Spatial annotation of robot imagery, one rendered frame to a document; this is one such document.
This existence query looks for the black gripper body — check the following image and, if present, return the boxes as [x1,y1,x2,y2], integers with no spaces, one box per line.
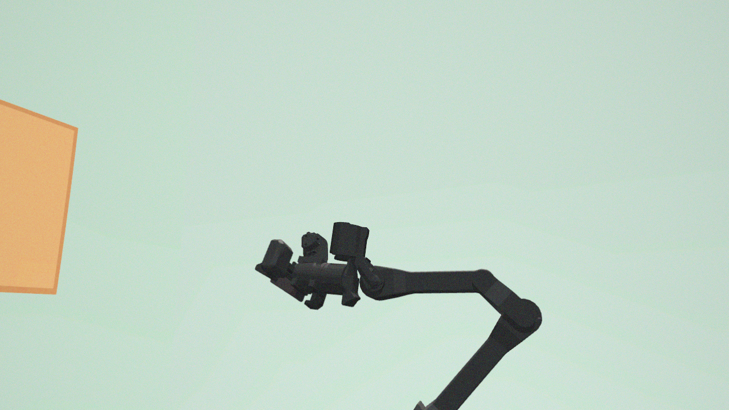
[261,239,327,310]

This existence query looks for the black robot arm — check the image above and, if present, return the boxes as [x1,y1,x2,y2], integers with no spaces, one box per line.
[298,222,542,410]

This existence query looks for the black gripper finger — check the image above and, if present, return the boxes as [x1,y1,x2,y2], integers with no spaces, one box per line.
[255,263,278,282]
[270,277,305,302]

